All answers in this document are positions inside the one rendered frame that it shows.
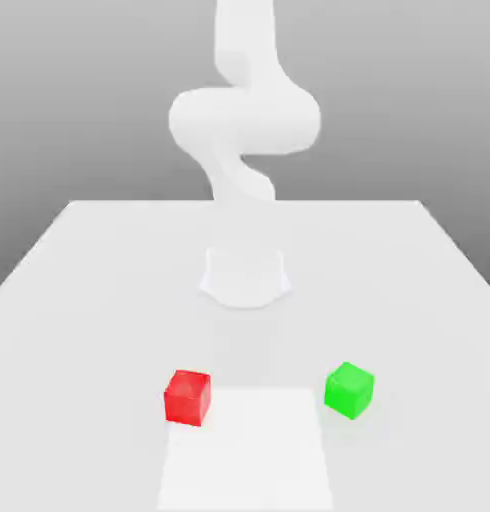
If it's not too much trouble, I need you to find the small red cube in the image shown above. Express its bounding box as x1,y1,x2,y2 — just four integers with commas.
163,368,212,428

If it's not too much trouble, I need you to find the small green cube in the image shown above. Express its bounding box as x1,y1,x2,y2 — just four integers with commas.
323,360,376,421

